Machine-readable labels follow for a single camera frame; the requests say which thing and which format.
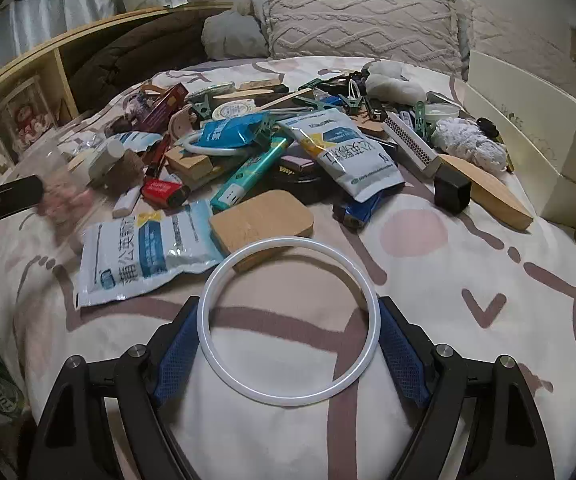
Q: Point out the black cube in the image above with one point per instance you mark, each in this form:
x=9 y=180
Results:
x=452 y=190

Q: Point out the grey plush toy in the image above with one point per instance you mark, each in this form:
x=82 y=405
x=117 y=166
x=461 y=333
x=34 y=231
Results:
x=398 y=87

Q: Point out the wooden block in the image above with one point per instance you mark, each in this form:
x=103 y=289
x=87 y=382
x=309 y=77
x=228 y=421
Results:
x=187 y=165

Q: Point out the red cigarette box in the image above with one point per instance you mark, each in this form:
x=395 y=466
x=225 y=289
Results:
x=162 y=107

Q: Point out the small red canister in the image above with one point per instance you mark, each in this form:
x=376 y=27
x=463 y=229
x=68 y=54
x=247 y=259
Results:
x=162 y=191

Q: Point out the grey pillow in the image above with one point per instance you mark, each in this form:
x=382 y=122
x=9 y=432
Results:
x=233 y=35

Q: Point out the black round case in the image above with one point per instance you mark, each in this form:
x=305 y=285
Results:
x=308 y=182

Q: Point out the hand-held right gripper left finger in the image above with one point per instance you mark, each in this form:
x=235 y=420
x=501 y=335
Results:
x=177 y=355

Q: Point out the red doll display box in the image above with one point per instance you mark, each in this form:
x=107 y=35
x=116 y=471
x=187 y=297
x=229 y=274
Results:
x=30 y=117

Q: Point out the clear bag of pink items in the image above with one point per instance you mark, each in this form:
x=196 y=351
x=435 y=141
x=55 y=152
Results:
x=67 y=205

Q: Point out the textured beige pillow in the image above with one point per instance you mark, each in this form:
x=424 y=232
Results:
x=518 y=50
x=358 y=25

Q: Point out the dark red lighter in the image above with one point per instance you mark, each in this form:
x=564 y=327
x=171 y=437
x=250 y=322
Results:
x=156 y=155

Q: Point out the blue lighter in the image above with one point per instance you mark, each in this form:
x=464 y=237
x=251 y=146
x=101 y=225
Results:
x=355 y=215

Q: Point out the bright blue pouch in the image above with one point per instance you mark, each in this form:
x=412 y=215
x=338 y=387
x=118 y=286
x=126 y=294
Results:
x=233 y=130

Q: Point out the white plastic bottle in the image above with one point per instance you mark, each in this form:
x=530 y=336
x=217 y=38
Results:
x=107 y=155

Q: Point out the white storage box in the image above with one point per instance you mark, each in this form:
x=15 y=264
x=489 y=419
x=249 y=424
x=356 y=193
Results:
x=533 y=125

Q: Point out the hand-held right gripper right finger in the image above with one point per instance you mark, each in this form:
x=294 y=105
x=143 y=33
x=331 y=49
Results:
x=403 y=355

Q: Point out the brown folded duvet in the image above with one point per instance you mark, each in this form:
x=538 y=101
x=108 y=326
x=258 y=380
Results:
x=132 y=55

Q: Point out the wooden stick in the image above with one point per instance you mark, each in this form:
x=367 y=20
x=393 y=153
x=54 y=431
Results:
x=283 y=100

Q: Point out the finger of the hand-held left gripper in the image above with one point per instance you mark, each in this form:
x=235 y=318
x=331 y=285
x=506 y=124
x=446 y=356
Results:
x=2 y=202

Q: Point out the blue white medicine packet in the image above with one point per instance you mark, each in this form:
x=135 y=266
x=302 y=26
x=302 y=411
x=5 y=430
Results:
x=137 y=139
x=137 y=255
x=348 y=155

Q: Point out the white yarn bundle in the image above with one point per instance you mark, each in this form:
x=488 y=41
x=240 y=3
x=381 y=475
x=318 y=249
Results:
x=468 y=142

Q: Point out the green clothes peg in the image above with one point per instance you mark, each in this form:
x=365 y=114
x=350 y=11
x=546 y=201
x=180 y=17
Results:
x=315 y=91
x=200 y=109
x=352 y=104
x=423 y=120

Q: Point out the wooden shelf unit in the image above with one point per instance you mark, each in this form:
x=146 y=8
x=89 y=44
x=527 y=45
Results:
x=32 y=52

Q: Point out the white eraser block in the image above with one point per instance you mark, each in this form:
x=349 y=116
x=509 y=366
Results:
x=126 y=203

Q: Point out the cream tape roll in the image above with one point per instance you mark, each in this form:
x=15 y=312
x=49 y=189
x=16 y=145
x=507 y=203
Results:
x=233 y=109

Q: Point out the cork coaster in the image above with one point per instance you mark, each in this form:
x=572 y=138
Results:
x=263 y=220

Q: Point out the white curtain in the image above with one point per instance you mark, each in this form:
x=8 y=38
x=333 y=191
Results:
x=42 y=20

